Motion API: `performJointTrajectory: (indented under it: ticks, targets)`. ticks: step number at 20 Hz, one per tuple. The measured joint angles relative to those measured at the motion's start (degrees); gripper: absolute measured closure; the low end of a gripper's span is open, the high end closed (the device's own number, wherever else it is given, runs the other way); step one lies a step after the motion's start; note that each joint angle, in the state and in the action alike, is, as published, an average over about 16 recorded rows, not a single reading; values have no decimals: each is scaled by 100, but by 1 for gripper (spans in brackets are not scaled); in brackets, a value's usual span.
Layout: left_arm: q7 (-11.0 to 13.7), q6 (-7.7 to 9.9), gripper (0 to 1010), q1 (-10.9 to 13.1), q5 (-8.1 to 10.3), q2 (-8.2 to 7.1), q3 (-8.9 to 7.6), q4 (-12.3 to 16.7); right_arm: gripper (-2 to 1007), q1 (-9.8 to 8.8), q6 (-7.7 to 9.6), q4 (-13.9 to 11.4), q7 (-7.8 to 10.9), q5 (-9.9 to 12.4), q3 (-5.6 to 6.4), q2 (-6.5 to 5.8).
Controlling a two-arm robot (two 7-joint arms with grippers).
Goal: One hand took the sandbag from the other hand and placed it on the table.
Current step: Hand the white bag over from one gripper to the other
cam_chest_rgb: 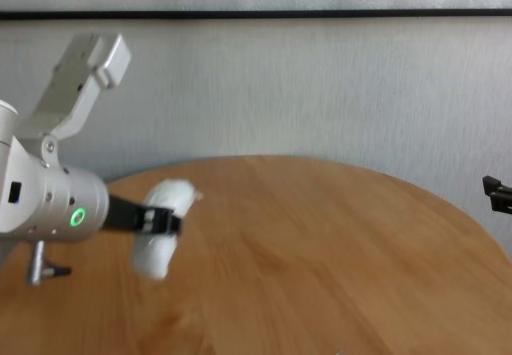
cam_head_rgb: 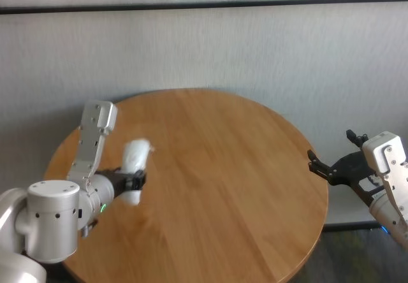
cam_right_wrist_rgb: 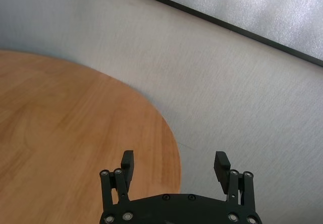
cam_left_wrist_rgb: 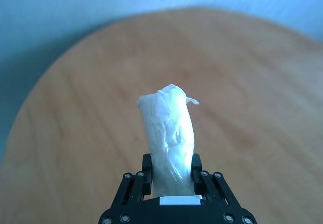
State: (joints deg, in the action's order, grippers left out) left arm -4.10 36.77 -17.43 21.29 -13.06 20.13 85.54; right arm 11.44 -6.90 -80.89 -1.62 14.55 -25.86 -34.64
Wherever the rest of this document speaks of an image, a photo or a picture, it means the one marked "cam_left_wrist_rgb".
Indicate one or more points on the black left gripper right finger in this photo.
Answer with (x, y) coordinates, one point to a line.
(212, 186)

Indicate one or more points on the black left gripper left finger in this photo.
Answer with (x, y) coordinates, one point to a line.
(136, 186)

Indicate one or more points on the white plastic-wrapped sandbag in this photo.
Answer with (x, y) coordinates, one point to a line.
(169, 133)

